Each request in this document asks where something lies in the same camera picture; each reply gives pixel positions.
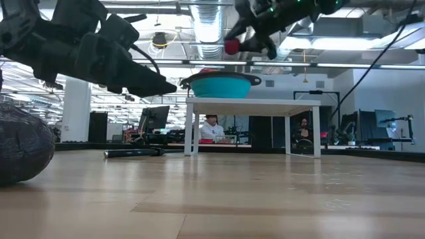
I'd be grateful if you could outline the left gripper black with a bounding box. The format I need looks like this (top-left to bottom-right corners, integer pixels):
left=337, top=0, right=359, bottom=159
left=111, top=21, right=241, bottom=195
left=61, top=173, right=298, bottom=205
left=36, top=0, right=177, bottom=98

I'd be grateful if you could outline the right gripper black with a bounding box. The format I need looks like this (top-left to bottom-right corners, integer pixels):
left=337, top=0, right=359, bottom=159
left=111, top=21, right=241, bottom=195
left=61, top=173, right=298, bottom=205
left=224, top=0, right=319, bottom=60

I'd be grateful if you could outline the small red fruit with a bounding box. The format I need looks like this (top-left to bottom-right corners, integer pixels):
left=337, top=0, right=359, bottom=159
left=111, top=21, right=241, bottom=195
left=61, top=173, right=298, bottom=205
left=224, top=37, right=242, bottom=56

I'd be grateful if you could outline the blue collapsible colander bowl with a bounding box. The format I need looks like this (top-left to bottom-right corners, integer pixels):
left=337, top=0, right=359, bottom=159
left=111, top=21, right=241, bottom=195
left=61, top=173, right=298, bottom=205
left=179, top=70, right=262, bottom=100

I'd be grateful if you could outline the black kitchen knife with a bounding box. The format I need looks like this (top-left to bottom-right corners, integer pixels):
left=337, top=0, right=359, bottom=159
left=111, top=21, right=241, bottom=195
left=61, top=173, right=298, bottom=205
left=103, top=147, right=185, bottom=159

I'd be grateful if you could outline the dark purple wrinkled fruit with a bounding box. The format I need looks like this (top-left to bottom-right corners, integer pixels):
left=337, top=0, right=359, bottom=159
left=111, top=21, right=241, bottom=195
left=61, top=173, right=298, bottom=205
left=0, top=102, right=56, bottom=186

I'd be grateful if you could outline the black computer monitor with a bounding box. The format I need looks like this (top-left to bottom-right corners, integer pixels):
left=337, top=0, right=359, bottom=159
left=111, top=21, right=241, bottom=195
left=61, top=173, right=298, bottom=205
left=137, top=105, right=171, bottom=133

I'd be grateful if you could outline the black cabinet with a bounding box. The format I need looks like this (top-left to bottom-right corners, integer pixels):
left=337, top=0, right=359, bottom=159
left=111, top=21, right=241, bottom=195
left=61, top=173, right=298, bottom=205
left=88, top=111, right=109, bottom=143

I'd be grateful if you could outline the white pillar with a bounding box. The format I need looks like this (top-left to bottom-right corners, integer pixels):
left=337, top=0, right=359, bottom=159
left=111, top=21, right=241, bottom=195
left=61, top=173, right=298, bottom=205
left=60, top=78, right=92, bottom=143

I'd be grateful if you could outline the white perforated metal shelf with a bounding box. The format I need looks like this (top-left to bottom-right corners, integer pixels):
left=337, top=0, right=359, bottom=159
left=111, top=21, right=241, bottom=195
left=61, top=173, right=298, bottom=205
left=184, top=96, right=322, bottom=159

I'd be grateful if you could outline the person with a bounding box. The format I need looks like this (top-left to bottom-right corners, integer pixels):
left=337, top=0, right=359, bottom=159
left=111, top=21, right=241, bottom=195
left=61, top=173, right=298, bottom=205
left=199, top=114, right=230, bottom=143
left=294, top=116, right=315, bottom=142

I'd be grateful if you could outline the grey monitor back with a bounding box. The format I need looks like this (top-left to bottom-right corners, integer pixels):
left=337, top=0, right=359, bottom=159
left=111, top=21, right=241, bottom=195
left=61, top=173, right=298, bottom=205
left=374, top=108, right=398, bottom=129

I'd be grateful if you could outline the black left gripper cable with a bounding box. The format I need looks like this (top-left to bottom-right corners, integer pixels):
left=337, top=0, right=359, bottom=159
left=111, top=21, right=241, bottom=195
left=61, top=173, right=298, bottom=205
left=130, top=43, right=161, bottom=75

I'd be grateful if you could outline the silver ventilation duct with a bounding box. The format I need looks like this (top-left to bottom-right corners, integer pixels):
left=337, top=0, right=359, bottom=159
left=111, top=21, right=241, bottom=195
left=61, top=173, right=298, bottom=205
left=189, top=0, right=233, bottom=60

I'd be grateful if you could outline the black ceiling device yellow cable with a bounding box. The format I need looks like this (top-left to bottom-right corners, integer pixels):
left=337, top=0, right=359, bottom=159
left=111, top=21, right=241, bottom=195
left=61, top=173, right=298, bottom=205
left=147, top=29, right=180, bottom=56

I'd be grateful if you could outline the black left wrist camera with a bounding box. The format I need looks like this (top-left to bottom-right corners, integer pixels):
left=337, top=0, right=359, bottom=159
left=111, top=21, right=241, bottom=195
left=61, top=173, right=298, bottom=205
left=98, top=13, right=148, bottom=50

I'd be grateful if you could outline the yellow hanging cord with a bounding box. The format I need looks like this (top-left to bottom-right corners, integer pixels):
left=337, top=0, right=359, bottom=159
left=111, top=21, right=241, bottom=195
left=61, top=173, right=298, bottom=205
left=301, top=48, right=308, bottom=84

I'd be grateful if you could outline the thin black stand frame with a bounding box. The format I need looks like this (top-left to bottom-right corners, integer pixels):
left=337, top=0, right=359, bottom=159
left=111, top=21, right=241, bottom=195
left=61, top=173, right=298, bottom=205
left=293, top=89, right=341, bottom=147

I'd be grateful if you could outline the long ceiling light rail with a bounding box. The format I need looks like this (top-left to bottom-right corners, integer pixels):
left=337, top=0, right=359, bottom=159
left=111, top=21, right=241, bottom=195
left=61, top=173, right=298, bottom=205
left=132, top=58, right=425, bottom=70

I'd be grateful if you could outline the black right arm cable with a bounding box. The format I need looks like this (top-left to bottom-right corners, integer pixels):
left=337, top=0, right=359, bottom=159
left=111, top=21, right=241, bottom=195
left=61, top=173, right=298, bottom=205
left=331, top=0, right=418, bottom=118

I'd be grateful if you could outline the black aluminium table frame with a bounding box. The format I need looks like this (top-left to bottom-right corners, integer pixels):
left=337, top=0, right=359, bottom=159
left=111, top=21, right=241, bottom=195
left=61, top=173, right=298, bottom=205
left=54, top=141, right=425, bottom=163

